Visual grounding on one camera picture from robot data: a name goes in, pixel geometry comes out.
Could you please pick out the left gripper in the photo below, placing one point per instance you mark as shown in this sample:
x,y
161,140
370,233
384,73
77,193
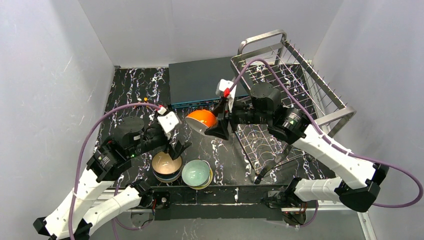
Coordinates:
x,y
170,141

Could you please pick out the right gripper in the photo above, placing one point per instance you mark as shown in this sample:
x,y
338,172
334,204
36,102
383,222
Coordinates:
x,y
226,116

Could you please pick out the orange bowl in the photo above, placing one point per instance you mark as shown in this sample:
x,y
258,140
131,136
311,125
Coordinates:
x,y
200,120

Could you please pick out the dark blue gold bowl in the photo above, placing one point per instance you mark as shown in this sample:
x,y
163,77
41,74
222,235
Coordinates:
x,y
166,169

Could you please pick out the steel wire dish rack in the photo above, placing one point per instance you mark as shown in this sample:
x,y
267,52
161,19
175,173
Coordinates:
x,y
271,57

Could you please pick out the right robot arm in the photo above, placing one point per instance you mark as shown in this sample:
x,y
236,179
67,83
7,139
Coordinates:
x,y
357,182

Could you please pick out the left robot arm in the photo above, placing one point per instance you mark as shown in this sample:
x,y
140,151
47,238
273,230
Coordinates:
x,y
77,215

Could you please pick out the teal speckled bowl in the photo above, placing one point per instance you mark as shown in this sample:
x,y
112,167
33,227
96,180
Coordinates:
x,y
195,172

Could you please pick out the yellow rimmed bowl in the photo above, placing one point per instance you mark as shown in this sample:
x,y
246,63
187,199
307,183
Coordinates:
x,y
207,183

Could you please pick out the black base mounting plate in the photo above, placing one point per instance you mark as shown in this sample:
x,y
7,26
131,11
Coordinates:
x,y
224,202

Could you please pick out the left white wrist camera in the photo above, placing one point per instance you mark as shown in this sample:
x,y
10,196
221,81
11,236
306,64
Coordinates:
x,y
168,120

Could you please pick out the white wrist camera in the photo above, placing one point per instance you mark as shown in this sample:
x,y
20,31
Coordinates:
x,y
168,120
226,88

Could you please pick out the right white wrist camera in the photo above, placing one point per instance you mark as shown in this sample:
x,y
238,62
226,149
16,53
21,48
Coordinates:
x,y
226,88

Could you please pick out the dark grey network switch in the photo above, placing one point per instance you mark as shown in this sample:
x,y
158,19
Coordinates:
x,y
195,82

